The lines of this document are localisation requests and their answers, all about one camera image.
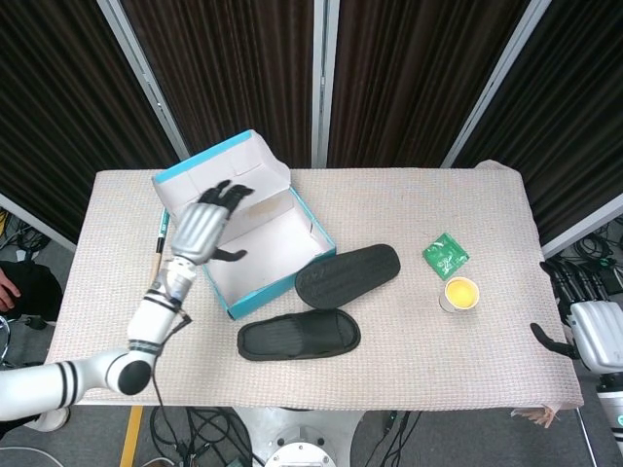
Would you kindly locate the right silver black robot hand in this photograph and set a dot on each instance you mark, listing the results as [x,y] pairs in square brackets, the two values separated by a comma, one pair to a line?
[601,335]

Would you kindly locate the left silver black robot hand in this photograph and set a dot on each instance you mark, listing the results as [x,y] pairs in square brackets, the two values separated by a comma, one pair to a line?
[197,231]

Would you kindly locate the turquoise shoe box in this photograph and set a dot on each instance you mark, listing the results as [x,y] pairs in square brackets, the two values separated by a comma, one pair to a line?
[272,238]

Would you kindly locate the black slipper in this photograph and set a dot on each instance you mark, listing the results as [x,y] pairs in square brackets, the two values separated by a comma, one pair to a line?
[350,275]
[302,335]

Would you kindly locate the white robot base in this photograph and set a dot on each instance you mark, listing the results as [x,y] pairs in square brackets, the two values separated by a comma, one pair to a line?
[302,447]

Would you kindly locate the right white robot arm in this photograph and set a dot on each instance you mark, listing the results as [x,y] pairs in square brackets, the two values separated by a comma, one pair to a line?
[612,404]

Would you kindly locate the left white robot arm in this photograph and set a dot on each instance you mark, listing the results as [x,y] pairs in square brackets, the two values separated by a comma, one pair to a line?
[151,321]

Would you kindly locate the person hand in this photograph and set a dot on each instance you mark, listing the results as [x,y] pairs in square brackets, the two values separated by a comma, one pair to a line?
[9,294]

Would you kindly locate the paper cup yellow liquid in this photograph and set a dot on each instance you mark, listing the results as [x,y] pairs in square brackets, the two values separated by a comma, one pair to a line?
[461,294]

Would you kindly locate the person black trouser leg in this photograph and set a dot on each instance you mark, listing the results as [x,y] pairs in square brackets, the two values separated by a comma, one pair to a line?
[41,292]

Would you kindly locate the green sachet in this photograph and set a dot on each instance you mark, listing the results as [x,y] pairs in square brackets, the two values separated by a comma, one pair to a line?
[445,258]

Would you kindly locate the dark ribbed partition panel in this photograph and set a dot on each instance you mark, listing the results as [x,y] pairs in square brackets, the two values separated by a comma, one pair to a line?
[574,121]
[233,58]
[414,73]
[58,97]

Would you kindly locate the beige woven tablecloth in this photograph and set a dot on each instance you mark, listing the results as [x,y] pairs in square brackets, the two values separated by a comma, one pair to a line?
[414,350]

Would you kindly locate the grey metal partition post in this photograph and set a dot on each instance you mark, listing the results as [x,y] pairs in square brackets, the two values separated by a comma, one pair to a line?
[147,82]
[495,82]
[39,225]
[325,73]
[584,227]

